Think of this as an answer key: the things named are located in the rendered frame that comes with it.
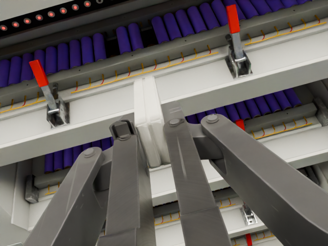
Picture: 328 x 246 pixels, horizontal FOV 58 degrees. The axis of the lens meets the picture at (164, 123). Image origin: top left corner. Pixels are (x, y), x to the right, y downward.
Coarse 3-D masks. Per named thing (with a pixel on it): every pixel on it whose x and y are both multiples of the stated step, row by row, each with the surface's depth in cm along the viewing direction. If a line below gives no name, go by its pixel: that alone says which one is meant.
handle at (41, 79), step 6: (36, 60) 39; (36, 66) 39; (36, 72) 39; (42, 72) 39; (36, 78) 39; (42, 78) 39; (42, 84) 40; (42, 90) 40; (48, 90) 40; (48, 96) 41; (48, 102) 41; (54, 102) 41; (54, 108) 41
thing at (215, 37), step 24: (240, 24) 44; (264, 24) 43; (288, 24) 44; (144, 48) 44; (168, 48) 44; (192, 48) 44; (72, 72) 44; (96, 72) 44; (120, 72) 45; (144, 72) 44; (0, 96) 44; (24, 96) 45
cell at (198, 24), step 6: (192, 6) 48; (192, 12) 48; (198, 12) 48; (192, 18) 47; (198, 18) 47; (192, 24) 47; (198, 24) 46; (204, 24) 46; (198, 30) 45; (204, 30) 45
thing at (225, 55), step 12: (288, 36) 43; (300, 36) 43; (252, 48) 43; (204, 60) 43; (216, 60) 44; (156, 72) 44; (168, 72) 44; (120, 84) 44; (72, 96) 44; (84, 96) 44; (36, 108) 44; (0, 120) 45
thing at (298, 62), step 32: (128, 0) 49; (160, 0) 50; (32, 32) 50; (160, 64) 45; (224, 64) 43; (256, 64) 42; (288, 64) 41; (320, 64) 41; (64, 96) 45; (96, 96) 44; (128, 96) 43; (160, 96) 42; (192, 96) 41; (224, 96) 43; (256, 96) 44; (0, 128) 44; (32, 128) 43; (64, 128) 42; (96, 128) 43; (0, 160) 44
